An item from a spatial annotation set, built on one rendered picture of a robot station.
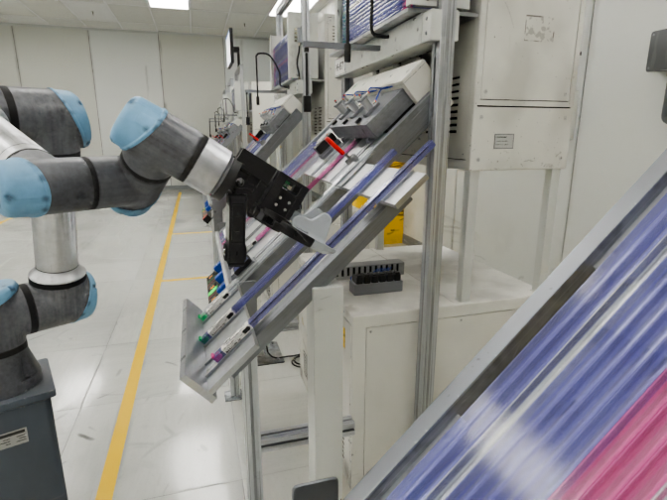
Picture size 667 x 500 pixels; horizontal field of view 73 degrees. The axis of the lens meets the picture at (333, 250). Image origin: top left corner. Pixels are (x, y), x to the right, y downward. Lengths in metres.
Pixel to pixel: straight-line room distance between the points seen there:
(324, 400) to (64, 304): 0.63
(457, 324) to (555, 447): 1.04
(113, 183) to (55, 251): 0.48
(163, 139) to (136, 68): 9.36
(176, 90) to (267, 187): 9.26
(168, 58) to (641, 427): 9.86
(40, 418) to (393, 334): 0.87
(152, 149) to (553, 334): 0.52
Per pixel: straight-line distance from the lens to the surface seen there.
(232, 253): 0.70
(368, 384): 1.35
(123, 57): 10.06
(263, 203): 0.67
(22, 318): 1.19
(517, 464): 0.38
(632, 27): 2.78
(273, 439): 1.31
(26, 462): 1.30
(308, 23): 2.62
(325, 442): 1.02
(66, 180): 0.69
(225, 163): 0.66
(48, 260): 1.17
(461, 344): 1.43
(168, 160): 0.66
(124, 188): 0.72
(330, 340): 0.90
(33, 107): 1.06
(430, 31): 1.20
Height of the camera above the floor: 1.09
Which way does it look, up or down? 14 degrees down
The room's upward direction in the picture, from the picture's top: straight up
